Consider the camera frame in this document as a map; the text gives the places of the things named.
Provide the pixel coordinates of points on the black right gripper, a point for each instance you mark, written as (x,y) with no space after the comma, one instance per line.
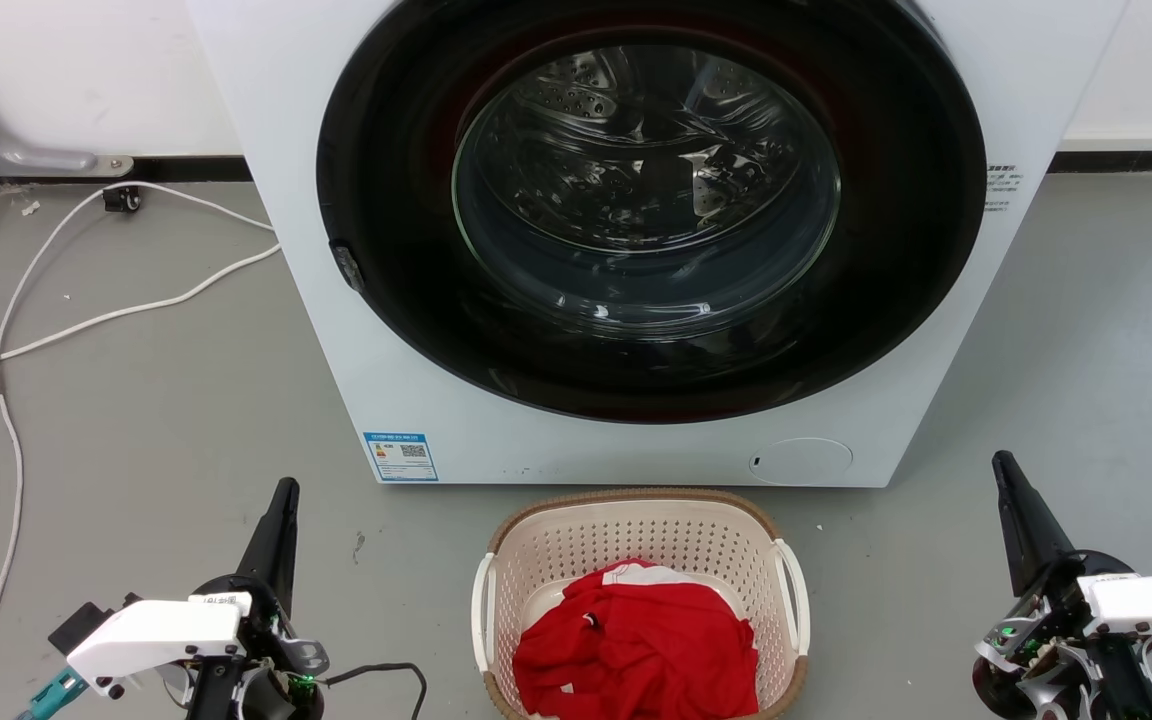
(1056,600)

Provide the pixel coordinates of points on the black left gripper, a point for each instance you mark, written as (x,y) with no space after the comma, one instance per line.
(271,640)

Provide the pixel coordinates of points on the white front-load washing machine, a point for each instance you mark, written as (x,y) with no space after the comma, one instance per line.
(266,120)

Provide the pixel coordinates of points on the black round washer door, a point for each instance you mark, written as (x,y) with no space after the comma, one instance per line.
(896,250)

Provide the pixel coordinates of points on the round white filter cover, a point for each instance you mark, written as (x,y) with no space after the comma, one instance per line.
(801,461)

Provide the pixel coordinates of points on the red and white garment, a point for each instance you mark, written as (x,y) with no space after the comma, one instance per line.
(636,650)

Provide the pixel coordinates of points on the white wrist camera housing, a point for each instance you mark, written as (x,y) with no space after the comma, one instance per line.
(151,635)
(1151,603)

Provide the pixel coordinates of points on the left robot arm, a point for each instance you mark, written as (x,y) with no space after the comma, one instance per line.
(281,700)

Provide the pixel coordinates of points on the cream perforated laundry basket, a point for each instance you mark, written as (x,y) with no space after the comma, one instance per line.
(636,530)

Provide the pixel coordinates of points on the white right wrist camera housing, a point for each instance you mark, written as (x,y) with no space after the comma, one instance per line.
(1151,603)

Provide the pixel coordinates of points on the blue energy label sticker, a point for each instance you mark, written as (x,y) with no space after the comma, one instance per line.
(400,456)

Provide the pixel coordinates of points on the small text warning sticker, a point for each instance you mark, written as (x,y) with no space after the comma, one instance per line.
(1002,187)

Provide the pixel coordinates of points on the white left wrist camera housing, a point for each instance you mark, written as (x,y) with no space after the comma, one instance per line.
(151,635)

